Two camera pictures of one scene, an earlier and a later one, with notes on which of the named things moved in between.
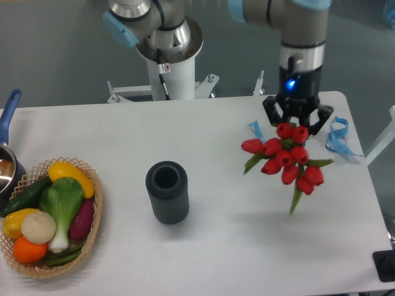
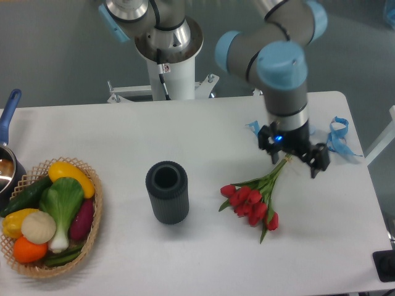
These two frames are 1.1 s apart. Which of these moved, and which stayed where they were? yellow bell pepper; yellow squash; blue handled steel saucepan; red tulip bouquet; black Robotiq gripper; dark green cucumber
Moved: black Robotiq gripper; red tulip bouquet
Stayed: blue handled steel saucepan; dark green cucumber; yellow bell pepper; yellow squash
